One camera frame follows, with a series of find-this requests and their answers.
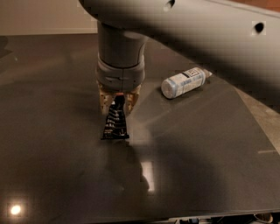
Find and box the clear plastic water bottle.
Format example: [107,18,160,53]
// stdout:
[161,67,212,99]

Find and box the black rxbar chocolate wrapper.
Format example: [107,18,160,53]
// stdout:
[101,95,130,140]

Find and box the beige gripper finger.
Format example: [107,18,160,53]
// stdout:
[97,81,116,115]
[124,85,141,116]

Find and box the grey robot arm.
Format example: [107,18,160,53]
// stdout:
[79,0,280,111]

